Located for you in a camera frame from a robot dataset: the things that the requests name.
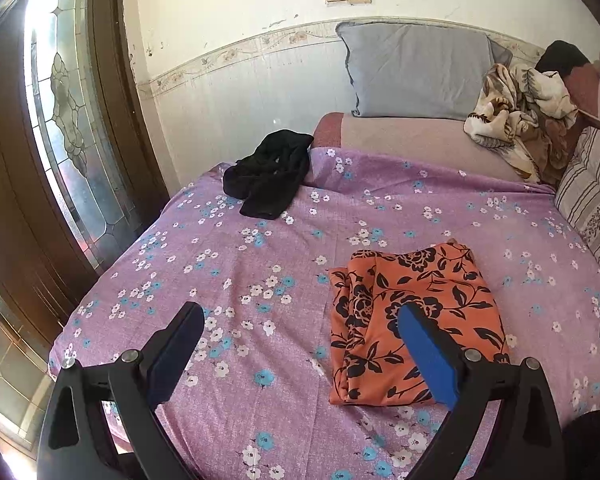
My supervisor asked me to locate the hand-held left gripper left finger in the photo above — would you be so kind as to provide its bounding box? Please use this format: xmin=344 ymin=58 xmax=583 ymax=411
xmin=36 ymin=301 xmax=206 ymax=480

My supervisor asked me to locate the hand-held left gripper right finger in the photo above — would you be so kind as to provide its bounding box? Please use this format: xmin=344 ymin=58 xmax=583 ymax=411
xmin=396 ymin=304 xmax=566 ymax=480

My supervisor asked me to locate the orange black floral garment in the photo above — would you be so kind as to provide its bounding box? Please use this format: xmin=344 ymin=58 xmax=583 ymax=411
xmin=328 ymin=241 xmax=512 ymax=406

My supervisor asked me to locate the purple floral bedsheet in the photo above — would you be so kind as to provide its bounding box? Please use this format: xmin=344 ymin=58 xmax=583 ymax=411
xmin=47 ymin=147 xmax=600 ymax=480

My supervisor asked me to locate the maroon beige mattress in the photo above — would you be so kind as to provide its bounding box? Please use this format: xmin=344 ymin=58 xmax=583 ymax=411
xmin=312 ymin=112 xmax=556 ymax=186

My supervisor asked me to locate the striped floral pillow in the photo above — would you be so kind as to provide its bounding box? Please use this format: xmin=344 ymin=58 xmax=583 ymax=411
xmin=554 ymin=126 xmax=600 ymax=291

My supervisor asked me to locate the beige brown floral blanket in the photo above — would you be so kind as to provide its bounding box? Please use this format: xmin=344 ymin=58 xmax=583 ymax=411
xmin=463 ymin=62 xmax=579 ymax=184

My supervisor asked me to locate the wooden door with glass panel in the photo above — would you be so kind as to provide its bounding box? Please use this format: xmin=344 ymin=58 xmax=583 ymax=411
xmin=0 ymin=0 xmax=181 ymax=461

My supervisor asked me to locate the grey pillow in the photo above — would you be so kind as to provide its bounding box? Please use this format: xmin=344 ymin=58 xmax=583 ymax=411
xmin=336 ymin=20 xmax=513 ymax=121

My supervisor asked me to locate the maroon cushion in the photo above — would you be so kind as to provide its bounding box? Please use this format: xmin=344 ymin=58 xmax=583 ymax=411
xmin=564 ymin=52 xmax=600 ymax=137

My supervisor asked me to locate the black cloth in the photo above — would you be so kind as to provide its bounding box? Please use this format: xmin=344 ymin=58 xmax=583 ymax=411
xmin=535 ymin=40 xmax=592 ymax=79

